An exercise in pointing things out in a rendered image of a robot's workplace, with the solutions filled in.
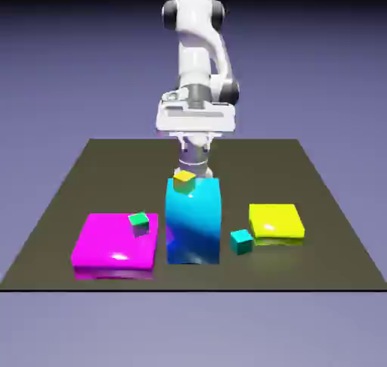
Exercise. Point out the small yellow cube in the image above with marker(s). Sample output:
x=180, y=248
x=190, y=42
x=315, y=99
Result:
x=184, y=181

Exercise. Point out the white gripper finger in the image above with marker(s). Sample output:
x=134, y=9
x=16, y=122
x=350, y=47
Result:
x=207, y=144
x=183, y=144

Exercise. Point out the large magenta box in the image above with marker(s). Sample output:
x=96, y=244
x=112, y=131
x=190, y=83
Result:
x=115, y=246

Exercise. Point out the small teal cube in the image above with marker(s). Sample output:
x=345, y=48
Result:
x=241, y=241

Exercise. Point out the large yellow box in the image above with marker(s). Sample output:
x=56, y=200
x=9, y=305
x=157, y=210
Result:
x=275, y=220

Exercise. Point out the small green cube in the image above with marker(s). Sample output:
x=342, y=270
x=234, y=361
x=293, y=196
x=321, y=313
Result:
x=139, y=223

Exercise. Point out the large cyan box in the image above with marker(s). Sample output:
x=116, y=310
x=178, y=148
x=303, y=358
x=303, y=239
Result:
x=193, y=221

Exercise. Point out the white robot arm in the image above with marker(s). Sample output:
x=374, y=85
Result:
x=193, y=40

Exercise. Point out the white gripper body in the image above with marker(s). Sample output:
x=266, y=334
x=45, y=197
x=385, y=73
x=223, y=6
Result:
x=195, y=118

